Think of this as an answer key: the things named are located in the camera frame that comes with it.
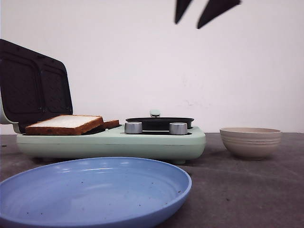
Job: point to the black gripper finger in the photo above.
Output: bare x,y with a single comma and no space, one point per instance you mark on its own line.
180,9
213,9

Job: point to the beige ribbed bowl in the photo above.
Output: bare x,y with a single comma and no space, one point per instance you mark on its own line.
251,143

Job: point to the bread slice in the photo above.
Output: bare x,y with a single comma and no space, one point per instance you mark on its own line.
65,125
111,124

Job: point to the breakfast maker hinged lid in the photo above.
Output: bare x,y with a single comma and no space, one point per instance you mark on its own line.
33,87

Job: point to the mint green breakfast maker base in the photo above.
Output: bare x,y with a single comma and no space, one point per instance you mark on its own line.
158,145

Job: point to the black round frying pan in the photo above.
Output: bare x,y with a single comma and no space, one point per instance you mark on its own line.
157,123

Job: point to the right silver control knob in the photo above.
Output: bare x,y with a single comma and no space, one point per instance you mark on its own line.
178,128

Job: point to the silver control knob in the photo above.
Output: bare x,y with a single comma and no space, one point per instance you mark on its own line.
178,128
133,128

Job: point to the left silver control knob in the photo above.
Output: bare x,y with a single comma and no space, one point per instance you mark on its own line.
133,128

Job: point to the blue round plate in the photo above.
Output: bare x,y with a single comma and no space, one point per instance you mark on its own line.
110,192

